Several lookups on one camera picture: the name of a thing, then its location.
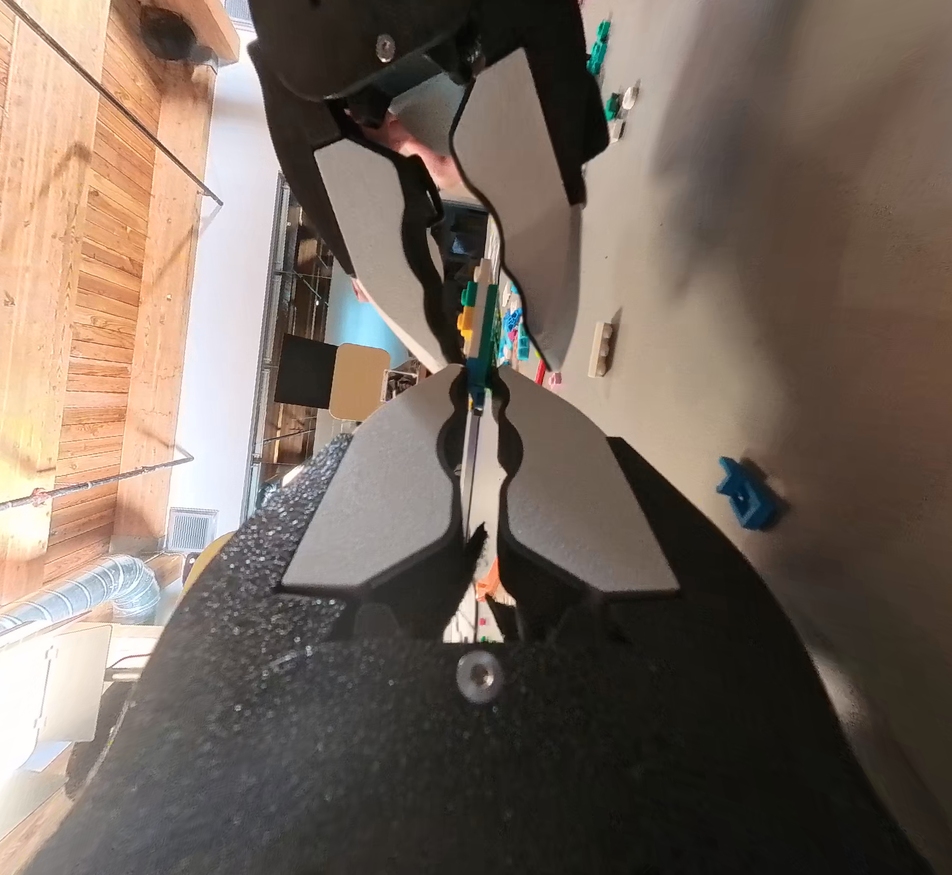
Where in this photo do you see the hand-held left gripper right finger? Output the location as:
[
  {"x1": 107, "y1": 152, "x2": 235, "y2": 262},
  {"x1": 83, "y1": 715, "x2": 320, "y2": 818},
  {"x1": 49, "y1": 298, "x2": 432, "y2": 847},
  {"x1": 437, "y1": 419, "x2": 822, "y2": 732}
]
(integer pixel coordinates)
[{"x1": 491, "y1": 368, "x2": 680, "y2": 597}]

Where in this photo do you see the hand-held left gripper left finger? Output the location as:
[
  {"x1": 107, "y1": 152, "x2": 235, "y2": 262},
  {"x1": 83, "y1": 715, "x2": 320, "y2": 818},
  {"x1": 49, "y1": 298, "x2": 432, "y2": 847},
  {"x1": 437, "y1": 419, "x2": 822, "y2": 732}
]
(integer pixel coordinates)
[{"x1": 281, "y1": 365, "x2": 471, "y2": 597}]

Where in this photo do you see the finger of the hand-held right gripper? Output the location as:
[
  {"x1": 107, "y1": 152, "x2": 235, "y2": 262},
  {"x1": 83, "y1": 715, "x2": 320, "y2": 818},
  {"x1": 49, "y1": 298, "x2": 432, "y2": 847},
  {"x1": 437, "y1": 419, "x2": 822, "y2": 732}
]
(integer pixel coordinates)
[
  {"x1": 314, "y1": 142, "x2": 464, "y2": 372},
  {"x1": 450, "y1": 48, "x2": 585, "y2": 377}
]

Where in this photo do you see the multicoloured toy brick assembly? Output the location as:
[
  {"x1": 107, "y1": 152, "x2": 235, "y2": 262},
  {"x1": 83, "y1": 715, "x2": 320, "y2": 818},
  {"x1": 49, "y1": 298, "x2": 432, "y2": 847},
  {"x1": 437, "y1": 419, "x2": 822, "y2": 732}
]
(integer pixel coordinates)
[{"x1": 455, "y1": 257, "x2": 501, "y2": 416}]

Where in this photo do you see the person's right hand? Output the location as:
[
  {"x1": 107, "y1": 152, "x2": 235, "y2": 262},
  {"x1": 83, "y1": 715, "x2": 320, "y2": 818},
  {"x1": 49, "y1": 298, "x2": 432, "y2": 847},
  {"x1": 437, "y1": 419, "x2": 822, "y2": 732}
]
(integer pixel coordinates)
[{"x1": 385, "y1": 115, "x2": 456, "y2": 191}]

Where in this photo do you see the beige chair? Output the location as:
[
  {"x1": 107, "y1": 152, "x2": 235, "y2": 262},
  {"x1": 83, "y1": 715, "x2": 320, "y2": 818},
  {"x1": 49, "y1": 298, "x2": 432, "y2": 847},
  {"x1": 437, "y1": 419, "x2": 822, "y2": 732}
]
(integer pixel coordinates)
[{"x1": 329, "y1": 343, "x2": 391, "y2": 421}]

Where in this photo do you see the pile of colourful toy bricks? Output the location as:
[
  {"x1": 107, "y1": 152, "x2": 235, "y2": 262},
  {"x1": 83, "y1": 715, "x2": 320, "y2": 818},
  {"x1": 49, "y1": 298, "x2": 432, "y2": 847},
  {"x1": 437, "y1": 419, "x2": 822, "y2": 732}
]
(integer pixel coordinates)
[{"x1": 494, "y1": 280, "x2": 547, "y2": 385}]

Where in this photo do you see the black panel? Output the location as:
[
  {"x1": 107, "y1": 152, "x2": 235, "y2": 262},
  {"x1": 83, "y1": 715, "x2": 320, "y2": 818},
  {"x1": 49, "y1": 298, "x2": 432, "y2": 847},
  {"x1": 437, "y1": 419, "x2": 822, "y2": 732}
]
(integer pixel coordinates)
[{"x1": 274, "y1": 334, "x2": 339, "y2": 407}]

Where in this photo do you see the long white toy brick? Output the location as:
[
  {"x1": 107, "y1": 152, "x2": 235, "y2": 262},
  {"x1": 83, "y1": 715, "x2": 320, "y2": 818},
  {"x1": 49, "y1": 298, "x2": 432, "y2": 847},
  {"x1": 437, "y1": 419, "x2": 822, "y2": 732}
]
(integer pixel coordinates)
[{"x1": 588, "y1": 308, "x2": 622, "y2": 379}]

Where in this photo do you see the blue toy brick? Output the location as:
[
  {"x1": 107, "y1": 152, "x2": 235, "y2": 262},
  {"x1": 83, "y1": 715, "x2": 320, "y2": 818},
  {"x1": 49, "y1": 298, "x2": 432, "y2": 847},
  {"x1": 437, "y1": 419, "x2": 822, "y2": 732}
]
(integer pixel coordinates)
[{"x1": 715, "y1": 456, "x2": 783, "y2": 532}]

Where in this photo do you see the black ceiling lamp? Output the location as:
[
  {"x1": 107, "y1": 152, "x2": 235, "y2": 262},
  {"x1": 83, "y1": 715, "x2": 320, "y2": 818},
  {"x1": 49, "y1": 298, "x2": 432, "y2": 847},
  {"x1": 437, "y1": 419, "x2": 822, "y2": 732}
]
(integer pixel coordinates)
[{"x1": 139, "y1": 6, "x2": 217, "y2": 65}]

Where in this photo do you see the thin metal rod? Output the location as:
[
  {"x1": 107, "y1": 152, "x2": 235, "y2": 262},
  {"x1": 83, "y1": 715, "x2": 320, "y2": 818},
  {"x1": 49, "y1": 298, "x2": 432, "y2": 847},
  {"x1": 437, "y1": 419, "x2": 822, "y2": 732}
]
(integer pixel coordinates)
[{"x1": 0, "y1": 0, "x2": 224, "y2": 208}]

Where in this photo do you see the white board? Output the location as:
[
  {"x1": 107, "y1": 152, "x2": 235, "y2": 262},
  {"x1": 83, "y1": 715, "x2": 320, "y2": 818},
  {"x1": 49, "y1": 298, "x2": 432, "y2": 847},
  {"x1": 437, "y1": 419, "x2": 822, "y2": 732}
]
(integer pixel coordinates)
[{"x1": 0, "y1": 622, "x2": 113, "y2": 775}]

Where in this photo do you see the white wall vent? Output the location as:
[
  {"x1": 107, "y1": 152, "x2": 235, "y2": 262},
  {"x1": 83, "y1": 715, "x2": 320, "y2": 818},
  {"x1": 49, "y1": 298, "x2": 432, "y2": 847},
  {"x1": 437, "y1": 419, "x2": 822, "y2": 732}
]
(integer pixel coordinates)
[{"x1": 167, "y1": 508, "x2": 219, "y2": 552}]

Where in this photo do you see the silver air duct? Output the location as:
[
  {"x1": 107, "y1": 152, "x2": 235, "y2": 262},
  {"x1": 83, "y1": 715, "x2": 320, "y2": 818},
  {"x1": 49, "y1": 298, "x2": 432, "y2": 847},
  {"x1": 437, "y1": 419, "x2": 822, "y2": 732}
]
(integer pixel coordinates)
[{"x1": 0, "y1": 554, "x2": 161, "y2": 634}]

